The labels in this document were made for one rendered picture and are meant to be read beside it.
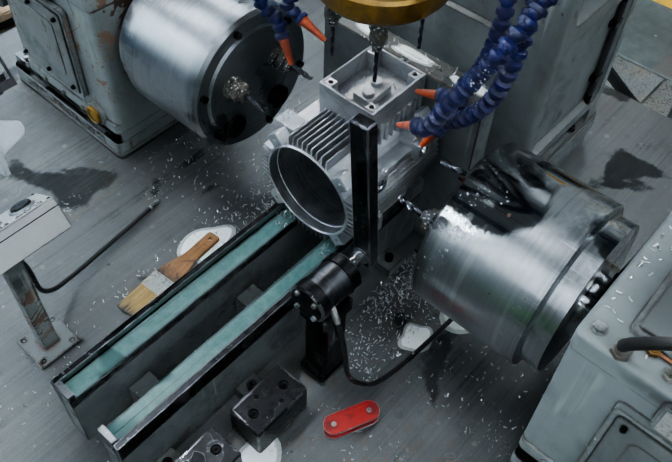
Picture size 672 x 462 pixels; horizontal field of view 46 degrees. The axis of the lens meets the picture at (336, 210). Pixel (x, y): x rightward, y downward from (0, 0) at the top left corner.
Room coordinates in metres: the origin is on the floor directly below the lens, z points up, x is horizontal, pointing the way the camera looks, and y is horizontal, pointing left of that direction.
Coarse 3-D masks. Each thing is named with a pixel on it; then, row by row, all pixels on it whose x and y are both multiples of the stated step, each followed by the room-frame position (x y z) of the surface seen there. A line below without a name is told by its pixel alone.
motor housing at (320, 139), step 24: (312, 120) 0.81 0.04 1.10; (336, 120) 0.81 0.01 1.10; (264, 144) 0.81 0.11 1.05; (288, 144) 0.78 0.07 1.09; (312, 144) 0.76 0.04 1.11; (336, 144) 0.77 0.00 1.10; (384, 144) 0.80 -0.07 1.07; (432, 144) 0.83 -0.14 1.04; (264, 168) 0.81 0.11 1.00; (288, 168) 0.82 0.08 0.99; (312, 168) 0.85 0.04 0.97; (336, 168) 0.74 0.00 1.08; (384, 168) 0.76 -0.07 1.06; (408, 168) 0.79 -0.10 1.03; (288, 192) 0.80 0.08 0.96; (312, 192) 0.81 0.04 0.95; (336, 192) 0.82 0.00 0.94; (384, 192) 0.75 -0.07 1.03; (312, 216) 0.77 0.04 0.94; (336, 216) 0.76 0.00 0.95
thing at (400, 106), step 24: (336, 72) 0.87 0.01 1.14; (360, 72) 0.91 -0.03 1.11; (384, 72) 0.91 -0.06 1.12; (408, 72) 0.89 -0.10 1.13; (336, 96) 0.83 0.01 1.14; (360, 96) 0.84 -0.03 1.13; (384, 96) 0.85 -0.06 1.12; (408, 96) 0.84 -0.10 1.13; (384, 120) 0.80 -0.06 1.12; (408, 120) 0.85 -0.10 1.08
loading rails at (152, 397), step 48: (240, 240) 0.73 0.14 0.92; (288, 240) 0.77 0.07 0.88; (384, 240) 0.80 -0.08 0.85; (192, 288) 0.64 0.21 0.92; (240, 288) 0.68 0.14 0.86; (288, 288) 0.65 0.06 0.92; (144, 336) 0.56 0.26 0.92; (192, 336) 0.60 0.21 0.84; (240, 336) 0.56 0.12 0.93; (288, 336) 0.62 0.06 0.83; (96, 384) 0.48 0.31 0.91; (144, 384) 0.52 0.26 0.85; (192, 384) 0.48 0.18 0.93; (240, 384) 0.54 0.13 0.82; (96, 432) 0.46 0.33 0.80; (144, 432) 0.42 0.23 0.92; (192, 432) 0.47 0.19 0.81
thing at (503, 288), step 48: (480, 192) 0.64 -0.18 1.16; (528, 192) 0.64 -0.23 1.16; (576, 192) 0.65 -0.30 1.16; (432, 240) 0.60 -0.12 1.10; (480, 240) 0.59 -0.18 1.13; (528, 240) 0.58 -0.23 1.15; (576, 240) 0.57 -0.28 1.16; (624, 240) 0.60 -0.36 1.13; (432, 288) 0.58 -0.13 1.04; (480, 288) 0.55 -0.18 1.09; (528, 288) 0.53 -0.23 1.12; (576, 288) 0.52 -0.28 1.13; (480, 336) 0.53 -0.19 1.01; (528, 336) 0.50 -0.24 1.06
